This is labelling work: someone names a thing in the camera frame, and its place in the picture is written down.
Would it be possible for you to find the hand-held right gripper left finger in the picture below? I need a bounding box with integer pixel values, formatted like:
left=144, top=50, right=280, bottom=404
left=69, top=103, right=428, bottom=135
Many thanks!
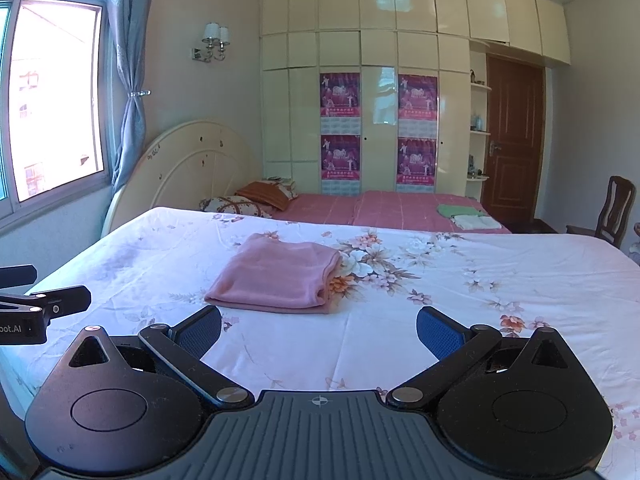
left=60, top=305, right=256, bottom=408

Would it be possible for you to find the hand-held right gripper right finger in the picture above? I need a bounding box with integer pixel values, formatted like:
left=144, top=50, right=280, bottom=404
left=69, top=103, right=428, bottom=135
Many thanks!
left=385, top=306, right=583, bottom=408

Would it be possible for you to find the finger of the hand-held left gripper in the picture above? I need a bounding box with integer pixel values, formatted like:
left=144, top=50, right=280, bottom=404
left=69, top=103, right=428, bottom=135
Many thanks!
left=0, top=285, right=92, bottom=319
left=0, top=265, right=38, bottom=289

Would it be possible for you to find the pink sweater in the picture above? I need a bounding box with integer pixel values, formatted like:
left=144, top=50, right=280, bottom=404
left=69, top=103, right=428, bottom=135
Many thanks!
left=204, top=232, right=343, bottom=315

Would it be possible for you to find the white floral bedsheet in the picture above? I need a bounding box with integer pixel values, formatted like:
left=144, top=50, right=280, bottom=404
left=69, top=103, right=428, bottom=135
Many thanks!
left=0, top=206, right=640, bottom=471

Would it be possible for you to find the white folded cloth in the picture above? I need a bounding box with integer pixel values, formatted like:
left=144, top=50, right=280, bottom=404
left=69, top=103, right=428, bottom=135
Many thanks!
left=451, top=214, right=501, bottom=231

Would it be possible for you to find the green folded cloth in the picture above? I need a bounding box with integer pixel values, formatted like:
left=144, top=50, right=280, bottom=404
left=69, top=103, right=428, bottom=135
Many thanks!
left=436, top=202, right=488, bottom=218

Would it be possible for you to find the patterned pillow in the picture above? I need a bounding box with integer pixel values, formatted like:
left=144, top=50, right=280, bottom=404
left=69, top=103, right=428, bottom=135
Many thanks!
left=200, top=196, right=273, bottom=219

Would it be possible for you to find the orange striped pillow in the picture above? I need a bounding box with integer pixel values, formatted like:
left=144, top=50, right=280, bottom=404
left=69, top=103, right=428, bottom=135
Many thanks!
left=235, top=180, right=299, bottom=212

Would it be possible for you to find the cream round headboard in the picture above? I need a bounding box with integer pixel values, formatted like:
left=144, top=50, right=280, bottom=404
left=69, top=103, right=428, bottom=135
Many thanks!
left=101, top=119, right=263, bottom=238

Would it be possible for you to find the window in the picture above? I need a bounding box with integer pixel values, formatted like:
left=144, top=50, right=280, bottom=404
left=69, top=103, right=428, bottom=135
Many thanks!
left=0, top=0, right=111, bottom=221

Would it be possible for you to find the cream wardrobe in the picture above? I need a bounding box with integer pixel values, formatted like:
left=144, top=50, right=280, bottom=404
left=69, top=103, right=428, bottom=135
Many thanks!
left=259, top=0, right=572, bottom=196

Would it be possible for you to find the white corner shelf unit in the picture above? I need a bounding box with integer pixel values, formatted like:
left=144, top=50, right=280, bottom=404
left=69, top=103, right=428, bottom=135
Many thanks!
left=465, top=67, right=493, bottom=183

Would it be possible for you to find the brown wooden door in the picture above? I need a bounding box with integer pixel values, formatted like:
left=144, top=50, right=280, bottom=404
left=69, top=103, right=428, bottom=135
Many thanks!
left=484, top=55, right=546, bottom=226

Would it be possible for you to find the brown wooden chair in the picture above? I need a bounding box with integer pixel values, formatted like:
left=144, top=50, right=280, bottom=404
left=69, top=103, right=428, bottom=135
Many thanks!
left=566, top=176, right=637, bottom=248

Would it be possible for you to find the blue curtain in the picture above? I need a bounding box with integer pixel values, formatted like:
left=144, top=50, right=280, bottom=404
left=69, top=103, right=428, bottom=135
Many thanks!
left=107, top=0, right=151, bottom=193

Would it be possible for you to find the purple wall poster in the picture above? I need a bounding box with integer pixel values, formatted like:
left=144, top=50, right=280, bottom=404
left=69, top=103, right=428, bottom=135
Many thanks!
left=397, top=74, right=439, bottom=136
left=320, top=134, right=362, bottom=196
left=396, top=136, right=438, bottom=195
left=320, top=72, right=362, bottom=133

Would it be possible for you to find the wall lamp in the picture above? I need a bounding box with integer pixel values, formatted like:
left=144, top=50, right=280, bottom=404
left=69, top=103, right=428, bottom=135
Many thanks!
left=191, top=22, right=232, bottom=63

